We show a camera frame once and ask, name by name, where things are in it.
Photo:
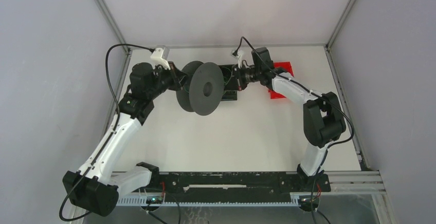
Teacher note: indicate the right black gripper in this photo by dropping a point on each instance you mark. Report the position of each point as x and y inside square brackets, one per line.
[238, 76]

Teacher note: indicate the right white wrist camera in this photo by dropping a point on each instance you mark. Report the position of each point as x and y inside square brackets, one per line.
[238, 54]

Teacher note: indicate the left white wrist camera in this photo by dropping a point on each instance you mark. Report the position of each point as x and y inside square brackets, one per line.
[159, 57]

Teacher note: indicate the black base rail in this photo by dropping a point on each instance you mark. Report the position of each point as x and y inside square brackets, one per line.
[236, 187]

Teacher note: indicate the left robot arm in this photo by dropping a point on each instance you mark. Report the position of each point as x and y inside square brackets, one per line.
[93, 187]

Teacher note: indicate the red plastic bin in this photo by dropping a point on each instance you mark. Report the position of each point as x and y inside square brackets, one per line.
[282, 72]

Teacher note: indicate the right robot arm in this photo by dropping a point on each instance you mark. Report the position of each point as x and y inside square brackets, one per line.
[323, 120]

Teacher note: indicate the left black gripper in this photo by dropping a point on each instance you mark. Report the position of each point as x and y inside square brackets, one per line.
[178, 77]

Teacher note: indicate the black plastic bin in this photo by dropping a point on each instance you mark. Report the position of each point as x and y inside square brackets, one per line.
[228, 95]

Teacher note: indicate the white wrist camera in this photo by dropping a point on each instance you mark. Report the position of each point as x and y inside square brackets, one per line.
[238, 54]
[159, 57]

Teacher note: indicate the dark grey cable spool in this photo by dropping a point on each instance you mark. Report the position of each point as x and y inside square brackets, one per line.
[204, 89]

